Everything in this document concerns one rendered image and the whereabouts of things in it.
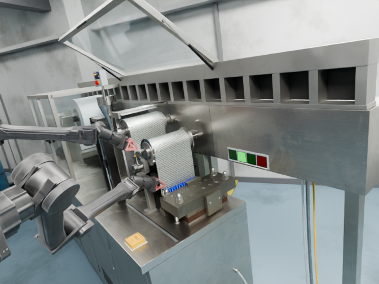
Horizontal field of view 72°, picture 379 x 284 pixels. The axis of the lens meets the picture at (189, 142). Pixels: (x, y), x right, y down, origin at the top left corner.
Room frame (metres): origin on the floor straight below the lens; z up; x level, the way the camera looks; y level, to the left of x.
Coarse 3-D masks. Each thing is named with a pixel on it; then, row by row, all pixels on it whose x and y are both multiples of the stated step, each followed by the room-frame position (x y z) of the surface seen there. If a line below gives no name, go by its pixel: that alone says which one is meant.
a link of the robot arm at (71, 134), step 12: (0, 120) 1.07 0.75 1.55; (0, 132) 1.05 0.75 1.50; (12, 132) 1.06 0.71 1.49; (24, 132) 1.07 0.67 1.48; (36, 132) 1.08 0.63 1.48; (48, 132) 1.09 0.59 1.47; (60, 132) 1.10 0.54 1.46; (72, 132) 1.11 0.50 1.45; (84, 132) 1.12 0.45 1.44; (0, 144) 1.06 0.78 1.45
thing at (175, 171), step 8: (168, 160) 1.30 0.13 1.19; (176, 160) 1.33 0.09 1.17; (184, 160) 1.37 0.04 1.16; (192, 160) 1.40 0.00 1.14; (160, 168) 1.27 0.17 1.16; (168, 168) 1.30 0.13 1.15; (176, 168) 1.33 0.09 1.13; (184, 168) 1.36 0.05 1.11; (192, 168) 1.39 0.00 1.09; (160, 176) 1.27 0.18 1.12; (168, 176) 1.30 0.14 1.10; (176, 176) 1.33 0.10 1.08; (184, 176) 1.36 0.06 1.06; (192, 176) 1.39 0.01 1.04; (160, 184) 1.26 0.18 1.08; (168, 184) 1.29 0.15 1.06; (176, 184) 1.32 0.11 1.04
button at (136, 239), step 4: (132, 236) 1.07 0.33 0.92; (136, 236) 1.06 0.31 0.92; (140, 236) 1.06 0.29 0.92; (128, 240) 1.04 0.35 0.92; (132, 240) 1.04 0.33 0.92; (136, 240) 1.03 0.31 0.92; (140, 240) 1.03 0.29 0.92; (144, 240) 1.04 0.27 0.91; (128, 244) 1.03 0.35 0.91; (132, 244) 1.01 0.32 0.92; (136, 244) 1.01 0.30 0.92; (140, 244) 1.02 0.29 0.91; (132, 248) 1.00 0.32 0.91
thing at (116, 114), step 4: (148, 104) 1.70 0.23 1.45; (152, 104) 1.67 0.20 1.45; (156, 104) 1.65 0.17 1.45; (160, 104) 1.66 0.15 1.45; (132, 108) 1.62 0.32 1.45; (136, 108) 1.57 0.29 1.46; (140, 108) 1.58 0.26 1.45; (144, 108) 1.60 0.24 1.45; (148, 108) 1.64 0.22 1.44; (112, 112) 1.54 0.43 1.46; (116, 112) 1.51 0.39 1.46; (120, 112) 1.51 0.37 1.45; (124, 112) 1.52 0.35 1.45; (128, 112) 1.53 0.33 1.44; (132, 112) 1.56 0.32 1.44; (112, 116) 1.55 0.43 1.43; (116, 116) 1.50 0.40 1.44
